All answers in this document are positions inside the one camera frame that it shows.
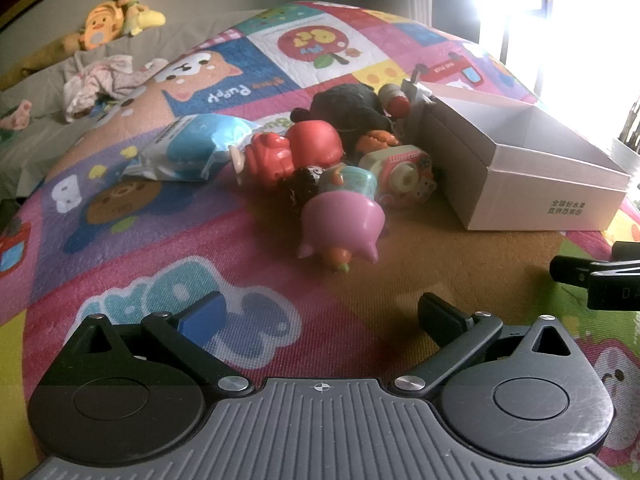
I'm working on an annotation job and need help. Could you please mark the black fuzzy toy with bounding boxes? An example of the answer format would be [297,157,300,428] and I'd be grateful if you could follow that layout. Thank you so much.
[277,167,326,211]

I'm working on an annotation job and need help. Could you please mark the white cardboard box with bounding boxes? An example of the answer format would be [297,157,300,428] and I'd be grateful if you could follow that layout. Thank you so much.
[415,80,632,232]

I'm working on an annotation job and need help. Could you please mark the orange pumpkin toy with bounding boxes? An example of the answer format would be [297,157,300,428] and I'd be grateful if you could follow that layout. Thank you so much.
[356,129,403,153]

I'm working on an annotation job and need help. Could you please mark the pink patterned cloth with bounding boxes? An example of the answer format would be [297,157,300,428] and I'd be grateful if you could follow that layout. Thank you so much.
[0,100,33,131]

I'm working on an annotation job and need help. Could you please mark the pink toy camera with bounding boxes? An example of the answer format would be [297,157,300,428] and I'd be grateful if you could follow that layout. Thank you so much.
[357,145,438,211]

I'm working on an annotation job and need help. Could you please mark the pink toy figure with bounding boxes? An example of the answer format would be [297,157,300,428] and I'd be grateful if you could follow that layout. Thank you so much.
[299,192,387,273]

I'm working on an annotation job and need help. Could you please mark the teal small toy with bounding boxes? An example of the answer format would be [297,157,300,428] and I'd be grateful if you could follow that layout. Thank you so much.
[317,165,378,201]

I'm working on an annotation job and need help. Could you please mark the red toy figure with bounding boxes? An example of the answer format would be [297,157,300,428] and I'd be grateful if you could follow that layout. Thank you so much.
[230,121,346,193]

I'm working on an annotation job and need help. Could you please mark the red capped cylinder toy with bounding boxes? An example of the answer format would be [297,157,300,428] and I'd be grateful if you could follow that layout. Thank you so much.
[377,82,413,118]

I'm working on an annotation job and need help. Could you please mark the black plush toy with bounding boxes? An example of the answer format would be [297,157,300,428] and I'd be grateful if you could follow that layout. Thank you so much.
[290,85,401,153]

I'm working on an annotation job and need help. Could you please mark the bright window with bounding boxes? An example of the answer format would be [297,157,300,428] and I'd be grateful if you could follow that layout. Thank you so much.
[470,0,640,111]

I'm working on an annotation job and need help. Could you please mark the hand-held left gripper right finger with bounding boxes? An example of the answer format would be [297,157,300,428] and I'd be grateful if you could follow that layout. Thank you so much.
[394,291,584,400]

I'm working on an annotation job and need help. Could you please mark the colourful printed blanket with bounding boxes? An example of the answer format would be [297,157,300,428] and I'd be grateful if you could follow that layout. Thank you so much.
[0,2,640,480]

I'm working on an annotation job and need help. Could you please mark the beige covered sofa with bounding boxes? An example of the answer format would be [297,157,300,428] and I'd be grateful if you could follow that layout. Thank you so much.
[0,10,281,201]

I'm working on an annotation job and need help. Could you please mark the blue white wipes packet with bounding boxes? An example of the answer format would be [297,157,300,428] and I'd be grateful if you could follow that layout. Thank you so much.
[122,114,261,183]

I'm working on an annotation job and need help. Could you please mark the yellow plush toy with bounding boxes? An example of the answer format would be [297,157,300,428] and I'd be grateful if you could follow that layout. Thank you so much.
[122,2,167,36]

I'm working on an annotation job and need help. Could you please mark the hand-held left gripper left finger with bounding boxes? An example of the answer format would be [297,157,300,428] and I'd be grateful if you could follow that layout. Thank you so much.
[64,291,256,397]

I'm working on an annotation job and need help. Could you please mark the orange tiger plush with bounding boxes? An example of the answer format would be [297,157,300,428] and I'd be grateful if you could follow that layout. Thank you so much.
[60,2,126,53]

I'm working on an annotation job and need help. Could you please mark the pile of light clothes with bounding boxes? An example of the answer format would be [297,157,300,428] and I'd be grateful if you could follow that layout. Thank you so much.
[62,52,168,123]

